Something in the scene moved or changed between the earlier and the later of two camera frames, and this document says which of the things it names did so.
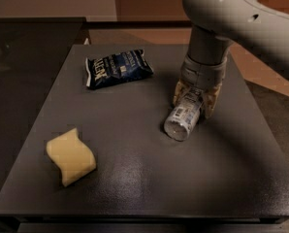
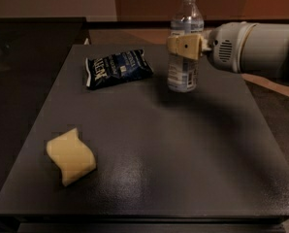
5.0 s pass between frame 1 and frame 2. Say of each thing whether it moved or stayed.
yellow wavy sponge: stayed
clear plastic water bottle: moved
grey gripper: moved
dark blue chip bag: stayed
